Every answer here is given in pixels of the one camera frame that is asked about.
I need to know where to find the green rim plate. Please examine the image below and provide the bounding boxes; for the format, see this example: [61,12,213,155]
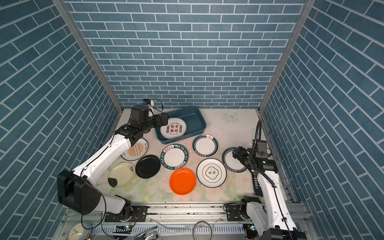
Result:
[192,135,219,158]
[222,147,247,173]

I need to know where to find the white plate red characters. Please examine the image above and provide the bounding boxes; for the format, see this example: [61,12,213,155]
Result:
[160,118,187,139]

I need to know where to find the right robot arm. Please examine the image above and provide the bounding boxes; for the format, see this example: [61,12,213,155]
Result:
[233,145,307,240]

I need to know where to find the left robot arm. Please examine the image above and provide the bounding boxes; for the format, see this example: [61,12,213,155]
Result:
[57,104,169,221]

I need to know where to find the teal plastic bin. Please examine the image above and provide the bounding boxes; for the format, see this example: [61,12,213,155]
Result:
[155,107,207,145]

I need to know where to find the white plate quatrefoil pattern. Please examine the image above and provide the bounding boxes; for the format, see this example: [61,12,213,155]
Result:
[197,159,227,188]

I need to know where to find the black calculator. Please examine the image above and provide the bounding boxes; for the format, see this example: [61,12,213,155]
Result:
[251,173,263,197]

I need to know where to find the Hao Wei green plate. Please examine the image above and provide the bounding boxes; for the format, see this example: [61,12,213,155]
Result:
[160,144,189,170]

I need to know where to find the white plate orange sunburst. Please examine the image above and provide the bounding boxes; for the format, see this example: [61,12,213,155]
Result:
[121,138,149,161]

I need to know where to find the black plate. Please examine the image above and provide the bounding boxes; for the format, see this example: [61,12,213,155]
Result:
[136,155,161,179]

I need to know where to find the cream plate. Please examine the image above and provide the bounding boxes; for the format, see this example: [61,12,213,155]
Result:
[108,163,136,188]

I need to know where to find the white analog clock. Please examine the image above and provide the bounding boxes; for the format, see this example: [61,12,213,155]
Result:
[66,223,88,240]

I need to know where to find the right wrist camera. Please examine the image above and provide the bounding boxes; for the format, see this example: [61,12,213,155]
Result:
[257,140,268,155]

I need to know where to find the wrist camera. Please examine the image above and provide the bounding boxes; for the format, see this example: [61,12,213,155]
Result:
[142,99,154,108]
[257,140,268,155]

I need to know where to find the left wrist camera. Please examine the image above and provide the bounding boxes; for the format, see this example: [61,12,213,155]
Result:
[142,99,154,108]

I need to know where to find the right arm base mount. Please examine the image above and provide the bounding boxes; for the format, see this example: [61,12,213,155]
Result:
[222,203,251,222]

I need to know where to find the looped grey cable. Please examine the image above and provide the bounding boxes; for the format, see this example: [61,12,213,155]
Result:
[192,220,213,240]

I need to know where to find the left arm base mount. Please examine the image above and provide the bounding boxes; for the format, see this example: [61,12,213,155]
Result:
[105,206,149,223]

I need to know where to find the aluminium rail frame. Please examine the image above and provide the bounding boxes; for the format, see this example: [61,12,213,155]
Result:
[52,202,319,240]

